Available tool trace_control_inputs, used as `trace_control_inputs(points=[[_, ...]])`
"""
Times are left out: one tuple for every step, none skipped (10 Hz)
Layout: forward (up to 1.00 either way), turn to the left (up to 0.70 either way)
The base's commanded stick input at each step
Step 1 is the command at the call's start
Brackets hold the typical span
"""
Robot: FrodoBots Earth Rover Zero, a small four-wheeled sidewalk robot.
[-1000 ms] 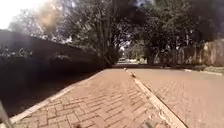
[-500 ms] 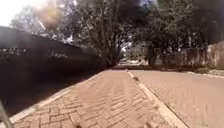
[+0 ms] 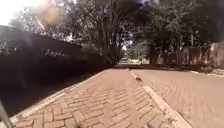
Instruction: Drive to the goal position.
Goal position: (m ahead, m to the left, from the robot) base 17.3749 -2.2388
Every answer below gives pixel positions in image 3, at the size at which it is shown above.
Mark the kerb strip between path and road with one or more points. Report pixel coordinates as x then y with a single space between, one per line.
160 101

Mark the robot's own part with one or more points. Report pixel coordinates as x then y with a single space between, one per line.
147 126

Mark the red brick road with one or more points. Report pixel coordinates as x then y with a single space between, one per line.
193 96

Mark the grass strip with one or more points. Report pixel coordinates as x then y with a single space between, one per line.
213 70

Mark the tan wall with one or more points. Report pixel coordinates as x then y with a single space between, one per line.
200 55

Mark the pale kerb along dark wall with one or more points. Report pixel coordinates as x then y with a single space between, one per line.
43 103

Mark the red brick path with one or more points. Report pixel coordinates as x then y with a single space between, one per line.
106 100

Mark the row of trees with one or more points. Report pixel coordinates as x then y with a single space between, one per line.
110 30

